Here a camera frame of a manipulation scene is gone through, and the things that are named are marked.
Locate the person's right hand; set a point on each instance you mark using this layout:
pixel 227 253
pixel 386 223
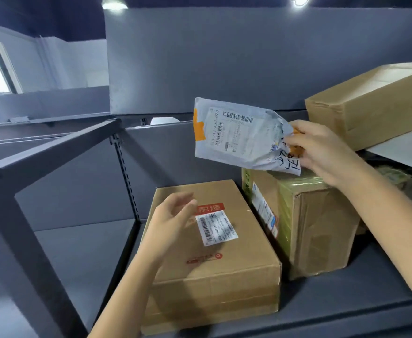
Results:
pixel 325 154

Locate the person's left hand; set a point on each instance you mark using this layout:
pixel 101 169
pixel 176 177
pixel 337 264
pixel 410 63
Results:
pixel 170 225

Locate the medium brown cardboard box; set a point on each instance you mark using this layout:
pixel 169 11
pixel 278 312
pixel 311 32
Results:
pixel 375 109

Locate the red logo cardboard box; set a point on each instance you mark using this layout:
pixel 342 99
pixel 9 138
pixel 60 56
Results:
pixel 227 278

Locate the yellow taped cardboard box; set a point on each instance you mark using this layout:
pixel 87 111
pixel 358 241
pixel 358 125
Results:
pixel 318 235

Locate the grey poly mailer orange tape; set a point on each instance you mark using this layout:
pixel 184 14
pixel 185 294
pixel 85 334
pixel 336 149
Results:
pixel 234 133

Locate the dark grey metal shelving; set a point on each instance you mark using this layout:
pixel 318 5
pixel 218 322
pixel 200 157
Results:
pixel 86 260
pixel 332 295

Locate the person's right forearm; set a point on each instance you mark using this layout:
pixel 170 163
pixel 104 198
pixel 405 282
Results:
pixel 396 221

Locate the person's left forearm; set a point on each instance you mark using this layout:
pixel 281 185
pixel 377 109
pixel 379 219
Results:
pixel 128 299

